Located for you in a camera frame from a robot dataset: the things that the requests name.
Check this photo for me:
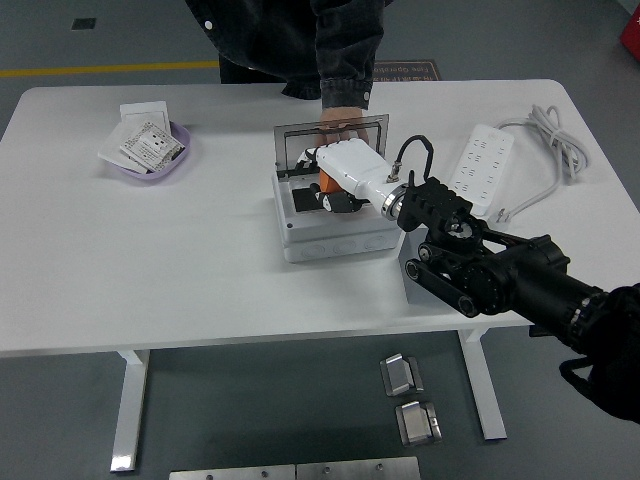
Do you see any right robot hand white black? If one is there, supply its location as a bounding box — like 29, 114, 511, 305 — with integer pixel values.
294, 138, 401, 215

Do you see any red object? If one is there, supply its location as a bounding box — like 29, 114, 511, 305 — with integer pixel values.
619, 9, 640, 51

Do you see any person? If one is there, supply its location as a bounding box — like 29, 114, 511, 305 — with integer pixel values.
184, 0, 396, 100

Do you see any yellow floor tape line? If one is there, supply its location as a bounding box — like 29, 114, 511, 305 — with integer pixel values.
0, 59, 221, 80

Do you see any purple plastic tray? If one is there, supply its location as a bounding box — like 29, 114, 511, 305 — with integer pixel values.
102, 119, 194, 185

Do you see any white power strip cable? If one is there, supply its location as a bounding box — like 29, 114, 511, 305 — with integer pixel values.
484, 103, 592, 232

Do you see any grey electrical box hinged lid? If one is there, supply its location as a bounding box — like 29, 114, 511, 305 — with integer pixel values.
271, 113, 407, 265

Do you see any white square switch plate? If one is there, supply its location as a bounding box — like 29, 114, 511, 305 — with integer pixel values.
118, 101, 170, 132

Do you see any small metal block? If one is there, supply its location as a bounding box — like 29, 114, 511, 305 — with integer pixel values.
394, 399, 444, 447
378, 352, 425, 398

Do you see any orange cylinder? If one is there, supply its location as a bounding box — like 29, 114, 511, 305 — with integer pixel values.
317, 170, 346, 194

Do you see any flat metal plate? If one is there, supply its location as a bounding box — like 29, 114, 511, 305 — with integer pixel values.
295, 455, 421, 480
168, 464, 297, 480

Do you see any person's hand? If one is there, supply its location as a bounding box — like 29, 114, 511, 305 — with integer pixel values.
318, 106, 371, 149

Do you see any brown floor sign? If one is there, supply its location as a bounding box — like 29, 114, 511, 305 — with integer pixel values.
372, 59, 444, 83

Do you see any grey cube with round hole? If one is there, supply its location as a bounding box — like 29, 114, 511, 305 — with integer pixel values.
397, 227, 469, 307

